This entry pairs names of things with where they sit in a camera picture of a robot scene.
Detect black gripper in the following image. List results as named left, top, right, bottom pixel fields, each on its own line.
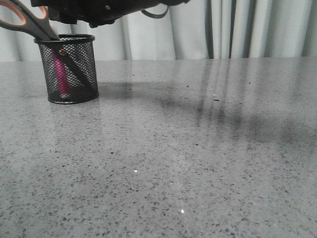
left=31, top=0, right=188, bottom=28

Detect grey orange scissors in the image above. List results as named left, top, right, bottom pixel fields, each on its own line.
left=0, top=0, right=93, bottom=90

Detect magenta pen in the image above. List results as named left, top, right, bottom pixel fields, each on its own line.
left=53, top=53, right=70, bottom=98

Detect black mesh pen bin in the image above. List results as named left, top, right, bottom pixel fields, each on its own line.
left=34, top=34, right=99, bottom=104

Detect grey curtain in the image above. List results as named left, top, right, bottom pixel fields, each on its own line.
left=0, top=0, right=317, bottom=62

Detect black cable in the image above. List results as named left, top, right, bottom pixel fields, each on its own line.
left=140, top=4, right=170, bottom=19

